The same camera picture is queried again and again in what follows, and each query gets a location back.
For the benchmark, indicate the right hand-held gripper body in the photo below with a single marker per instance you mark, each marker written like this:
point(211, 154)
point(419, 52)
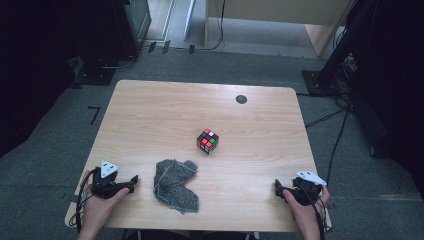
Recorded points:
point(306, 193)

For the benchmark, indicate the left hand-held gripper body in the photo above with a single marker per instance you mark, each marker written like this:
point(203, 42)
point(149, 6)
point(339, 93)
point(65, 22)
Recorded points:
point(106, 188)

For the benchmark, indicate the grey cloth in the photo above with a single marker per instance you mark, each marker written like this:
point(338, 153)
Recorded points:
point(175, 186)

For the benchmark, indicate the multicoloured puzzle cube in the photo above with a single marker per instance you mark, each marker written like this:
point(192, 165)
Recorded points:
point(207, 141)

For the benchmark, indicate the person's right hand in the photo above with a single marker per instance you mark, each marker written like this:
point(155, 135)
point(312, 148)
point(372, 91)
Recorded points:
point(308, 215)

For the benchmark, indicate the person's left hand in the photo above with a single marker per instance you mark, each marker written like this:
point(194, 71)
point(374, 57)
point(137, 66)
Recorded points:
point(98, 210)

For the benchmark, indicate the black angled floor tape mark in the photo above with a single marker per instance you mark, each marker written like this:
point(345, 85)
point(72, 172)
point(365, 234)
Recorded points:
point(96, 113)

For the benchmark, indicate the person's lap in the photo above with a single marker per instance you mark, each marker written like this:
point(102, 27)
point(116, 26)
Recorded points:
point(200, 236)

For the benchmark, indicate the round black table grommet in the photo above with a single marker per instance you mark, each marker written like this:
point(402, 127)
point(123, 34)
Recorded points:
point(241, 99)

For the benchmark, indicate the short black floor tape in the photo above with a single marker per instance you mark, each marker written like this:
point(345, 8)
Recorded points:
point(166, 46)
point(151, 46)
point(191, 49)

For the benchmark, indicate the black metal stand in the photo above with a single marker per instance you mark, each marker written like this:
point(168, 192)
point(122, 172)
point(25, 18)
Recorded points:
point(336, 56)

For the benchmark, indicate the dark curtain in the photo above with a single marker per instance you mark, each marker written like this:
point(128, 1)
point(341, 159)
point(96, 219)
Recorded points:
point(400, 83)
point(30, 66)

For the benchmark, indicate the black cabinet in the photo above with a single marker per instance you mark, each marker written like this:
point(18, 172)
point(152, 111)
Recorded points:
point(113, 26)

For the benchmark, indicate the light wooden desk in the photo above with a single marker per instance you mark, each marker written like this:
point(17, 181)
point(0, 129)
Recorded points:
point(266, 10)

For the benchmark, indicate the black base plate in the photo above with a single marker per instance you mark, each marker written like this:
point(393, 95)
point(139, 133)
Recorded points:
point(95, 76)

